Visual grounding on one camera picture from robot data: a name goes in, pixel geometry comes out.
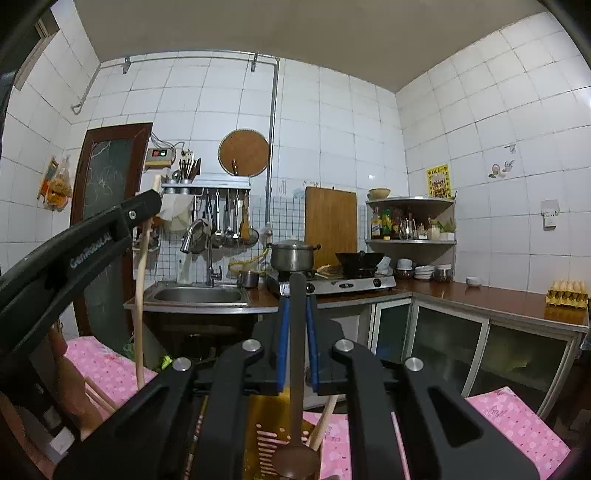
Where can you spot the metal wall pipe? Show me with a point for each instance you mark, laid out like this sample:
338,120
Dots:
273,138

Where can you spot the hanging wooden spatula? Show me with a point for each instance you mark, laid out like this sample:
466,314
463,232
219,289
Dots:
245,221

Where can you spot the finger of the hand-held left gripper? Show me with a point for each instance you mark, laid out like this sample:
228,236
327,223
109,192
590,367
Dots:
143,206

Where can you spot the steel corner shelf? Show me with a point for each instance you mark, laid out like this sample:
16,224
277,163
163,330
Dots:
411,241

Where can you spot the hanging white cloth bag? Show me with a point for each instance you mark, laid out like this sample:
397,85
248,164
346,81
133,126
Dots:
175,212

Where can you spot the stack of white plates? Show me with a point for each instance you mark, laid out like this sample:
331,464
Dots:
424,272

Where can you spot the wooden cutting board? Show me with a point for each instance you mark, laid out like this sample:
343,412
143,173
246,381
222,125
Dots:
330,221

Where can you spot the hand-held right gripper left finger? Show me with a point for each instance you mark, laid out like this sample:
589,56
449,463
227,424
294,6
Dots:
282,341

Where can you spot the white wall socket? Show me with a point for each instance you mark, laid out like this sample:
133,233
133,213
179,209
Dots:
550,213

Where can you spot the glass door kitchen cabinet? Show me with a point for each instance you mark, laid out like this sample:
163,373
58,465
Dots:
443,341

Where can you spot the glass jar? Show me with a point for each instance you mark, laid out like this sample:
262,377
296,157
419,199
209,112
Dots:
443,273

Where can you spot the row of condiment bottles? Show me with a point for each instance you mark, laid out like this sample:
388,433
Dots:
397,228

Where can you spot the hanging steel ladle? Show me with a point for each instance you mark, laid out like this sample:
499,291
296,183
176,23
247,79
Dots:
217,230

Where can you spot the steel faucet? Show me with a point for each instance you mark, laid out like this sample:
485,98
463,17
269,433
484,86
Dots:
210,267

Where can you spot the person's left hand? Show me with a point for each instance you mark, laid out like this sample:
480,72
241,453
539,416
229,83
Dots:
74,374

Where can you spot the pink floral tablecloth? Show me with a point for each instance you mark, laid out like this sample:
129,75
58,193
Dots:
508,424

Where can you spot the yellow wall poster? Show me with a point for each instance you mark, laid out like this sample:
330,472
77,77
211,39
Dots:
438,181

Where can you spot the wall hooks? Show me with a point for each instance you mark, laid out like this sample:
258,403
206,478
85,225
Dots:
501,168

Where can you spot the wall control box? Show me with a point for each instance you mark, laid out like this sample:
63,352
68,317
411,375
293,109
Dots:
160,158

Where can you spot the black wok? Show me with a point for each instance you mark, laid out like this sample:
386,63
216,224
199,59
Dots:
360,259

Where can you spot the brown kitchen countertop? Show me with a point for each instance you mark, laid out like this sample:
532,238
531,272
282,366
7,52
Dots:
498,300

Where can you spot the small steel cup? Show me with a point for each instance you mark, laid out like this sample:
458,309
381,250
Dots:
248,279

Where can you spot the hanging orange plastic bags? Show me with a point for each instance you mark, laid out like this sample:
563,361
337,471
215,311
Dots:
56,189

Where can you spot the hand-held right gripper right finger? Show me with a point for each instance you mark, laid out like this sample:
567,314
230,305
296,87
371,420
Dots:
313,341

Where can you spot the dark wooden door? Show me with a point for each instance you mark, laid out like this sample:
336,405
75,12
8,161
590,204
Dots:
106,184

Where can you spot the steel pot with lid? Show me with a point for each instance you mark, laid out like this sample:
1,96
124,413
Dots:
291,258

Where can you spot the steel gas stove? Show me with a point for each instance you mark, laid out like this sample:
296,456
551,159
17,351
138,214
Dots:
351,284

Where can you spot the hanging steel slotted spoon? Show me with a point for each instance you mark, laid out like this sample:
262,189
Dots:
236,226

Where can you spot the utensil cups with knives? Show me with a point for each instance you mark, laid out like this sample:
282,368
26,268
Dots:
187,170

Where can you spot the yellow slotted utensil holder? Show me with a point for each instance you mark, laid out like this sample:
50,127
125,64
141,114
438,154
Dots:
263,415

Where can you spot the yellow egg tray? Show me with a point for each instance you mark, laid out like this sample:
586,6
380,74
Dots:
567,293

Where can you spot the beige bowl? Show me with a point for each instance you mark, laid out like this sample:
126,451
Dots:
379,193

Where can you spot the steel kitchen sink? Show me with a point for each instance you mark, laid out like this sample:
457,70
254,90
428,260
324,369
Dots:
198,295

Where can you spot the small white bowl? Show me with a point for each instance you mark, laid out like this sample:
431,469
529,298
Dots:
473,281

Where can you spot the white bowls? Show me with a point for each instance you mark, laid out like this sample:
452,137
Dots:
405,264

